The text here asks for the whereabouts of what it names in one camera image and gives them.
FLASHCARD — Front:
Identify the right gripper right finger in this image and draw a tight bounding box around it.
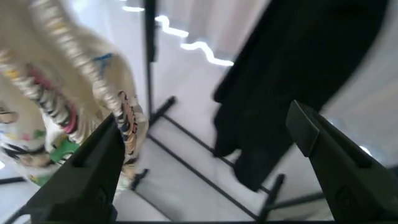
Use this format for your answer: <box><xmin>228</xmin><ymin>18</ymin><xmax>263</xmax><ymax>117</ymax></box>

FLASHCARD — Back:
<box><xmin>285</xmin><ymin>99</ymin><xmax>398</xmax><ymax>222</ymax></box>

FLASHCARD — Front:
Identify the cream printed garment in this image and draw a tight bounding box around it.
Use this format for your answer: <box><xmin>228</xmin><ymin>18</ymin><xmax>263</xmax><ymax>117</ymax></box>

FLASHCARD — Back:
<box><xmin>0</xmin><ymin>0</ymin><xmax>149</xmax><ymax>190</ymax></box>

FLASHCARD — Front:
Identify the white curtain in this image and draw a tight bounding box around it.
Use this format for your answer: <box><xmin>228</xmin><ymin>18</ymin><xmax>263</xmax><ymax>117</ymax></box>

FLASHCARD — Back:
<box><xmin>123</xmin><ymin>0</ymin><xmax>398</xmax><ymax>166</ymax></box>

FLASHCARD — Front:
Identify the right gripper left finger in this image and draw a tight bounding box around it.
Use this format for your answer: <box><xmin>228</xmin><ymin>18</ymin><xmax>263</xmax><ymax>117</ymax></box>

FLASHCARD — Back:
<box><xmin>18</xmin><ymin>113</ymin><xmax>125</xmax><ymax>222</ymax></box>

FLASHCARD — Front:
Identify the black clothes rack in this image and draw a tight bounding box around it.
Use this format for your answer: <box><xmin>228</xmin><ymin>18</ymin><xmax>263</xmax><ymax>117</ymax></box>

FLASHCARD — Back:
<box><xmin>0</xmin><ymin>0</ymin><xmax>326</xmax><ymax>222</ymax></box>

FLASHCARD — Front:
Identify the black garment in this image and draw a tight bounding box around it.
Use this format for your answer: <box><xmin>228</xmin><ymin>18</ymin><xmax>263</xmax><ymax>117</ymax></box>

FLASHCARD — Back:
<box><xmin>212</xmin><ymin>0</ymin><xmax>389</xmax><ymax>192</ymax></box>

